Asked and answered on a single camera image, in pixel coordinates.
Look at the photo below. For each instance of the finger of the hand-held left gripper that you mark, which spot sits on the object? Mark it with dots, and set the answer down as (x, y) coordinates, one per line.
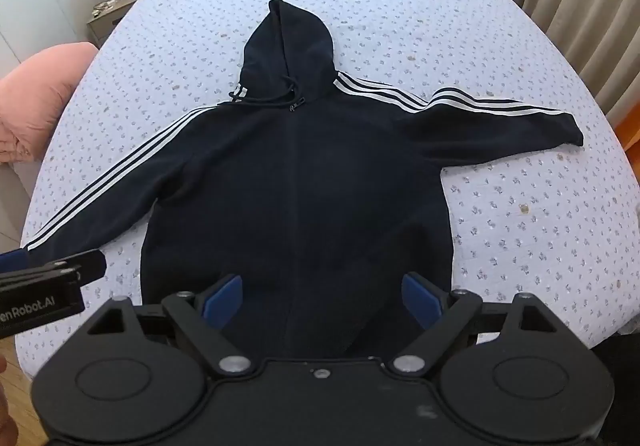
(75, 263)
(12, 260)

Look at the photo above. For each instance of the orange furniture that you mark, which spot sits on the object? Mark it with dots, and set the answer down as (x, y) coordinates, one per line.
(629, 138)

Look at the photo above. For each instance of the pink blanket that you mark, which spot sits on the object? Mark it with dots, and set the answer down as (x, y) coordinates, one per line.
(35, 90)

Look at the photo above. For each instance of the white floral bed sheet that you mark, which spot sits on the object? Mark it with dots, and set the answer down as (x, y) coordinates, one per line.
(500, 226)

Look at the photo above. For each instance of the dark navy striped hoodie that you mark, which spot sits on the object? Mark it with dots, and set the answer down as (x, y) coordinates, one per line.
(300, 175)

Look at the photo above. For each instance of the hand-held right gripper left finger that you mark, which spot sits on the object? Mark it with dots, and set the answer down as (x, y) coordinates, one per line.
(223, 300)

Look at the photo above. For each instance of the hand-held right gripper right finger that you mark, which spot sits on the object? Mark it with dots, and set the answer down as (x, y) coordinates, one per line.
(419, 298)

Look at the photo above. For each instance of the grey nightstand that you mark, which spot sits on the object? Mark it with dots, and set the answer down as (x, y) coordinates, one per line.
(107, 23)

